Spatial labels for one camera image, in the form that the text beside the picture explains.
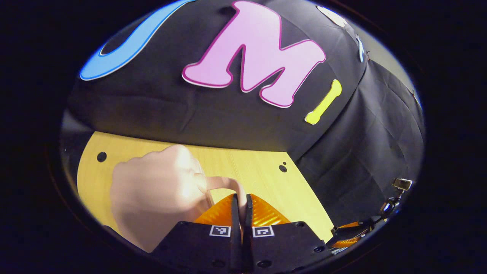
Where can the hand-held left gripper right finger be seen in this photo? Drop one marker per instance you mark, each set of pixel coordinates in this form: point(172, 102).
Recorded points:
point(285, 247)

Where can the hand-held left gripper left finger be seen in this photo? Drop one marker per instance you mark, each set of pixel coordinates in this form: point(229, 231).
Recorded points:
point(198, 243)

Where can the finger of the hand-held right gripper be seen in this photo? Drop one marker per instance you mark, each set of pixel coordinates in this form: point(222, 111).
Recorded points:
point(344, 242)
point(348, 231)

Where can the black backdrop cloth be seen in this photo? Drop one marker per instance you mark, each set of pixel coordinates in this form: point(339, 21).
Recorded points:
point(182, 110)

